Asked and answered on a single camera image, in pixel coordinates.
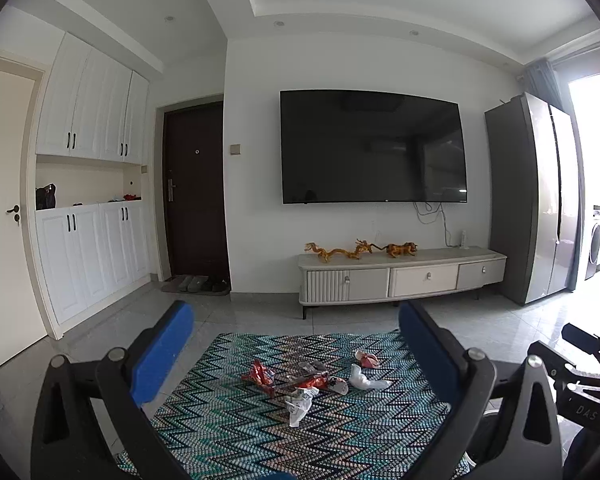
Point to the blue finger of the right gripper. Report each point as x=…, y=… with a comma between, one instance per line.
x=586, y=342
x=559, y=368

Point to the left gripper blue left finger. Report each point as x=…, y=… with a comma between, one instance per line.
x=154, y=352

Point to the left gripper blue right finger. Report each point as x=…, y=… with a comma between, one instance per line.
x=438, y=353

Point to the red snack wrapper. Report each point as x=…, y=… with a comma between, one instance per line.
x=261, y=376

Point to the clear plastic bag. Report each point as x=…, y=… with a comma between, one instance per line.
x=298, y=405

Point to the red silver chip bag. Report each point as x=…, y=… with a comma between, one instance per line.
x=318, y=381

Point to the pink crumpled wrapper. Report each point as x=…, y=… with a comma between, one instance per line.
x=366, y=359

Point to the white crumpled tissue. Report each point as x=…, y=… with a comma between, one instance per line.
x=360, y=381

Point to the grey doormat with slippers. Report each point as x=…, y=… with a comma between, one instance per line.
x=197, y=285

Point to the white washing machine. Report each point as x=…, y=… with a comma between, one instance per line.
x=593, y=264

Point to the white tv console cabinet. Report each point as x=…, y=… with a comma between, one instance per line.
x=378, y=278

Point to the golden tiger figurine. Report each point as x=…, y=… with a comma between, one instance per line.
x=399, y=250

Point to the white lower shoe cabinets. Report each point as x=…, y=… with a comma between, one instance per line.
x=92, y=256

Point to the golden dragon figurine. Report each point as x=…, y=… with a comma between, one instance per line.
x=325, y=255

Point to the zigzag patterned teal rug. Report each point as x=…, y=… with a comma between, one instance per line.
x=238, y=415

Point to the white interior door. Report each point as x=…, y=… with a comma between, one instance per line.
x=20, y=321

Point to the grey double door refrigerator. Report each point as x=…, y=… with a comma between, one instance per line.
x=535, y=197

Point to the dark brown entrance door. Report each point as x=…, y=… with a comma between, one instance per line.
x=193, y=191

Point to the grey window curtain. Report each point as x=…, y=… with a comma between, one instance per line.
x=540, y=80

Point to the large black wall television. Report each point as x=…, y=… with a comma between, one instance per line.
x=354, y=146

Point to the white upper wall cabinets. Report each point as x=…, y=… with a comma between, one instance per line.
x=93, y=108

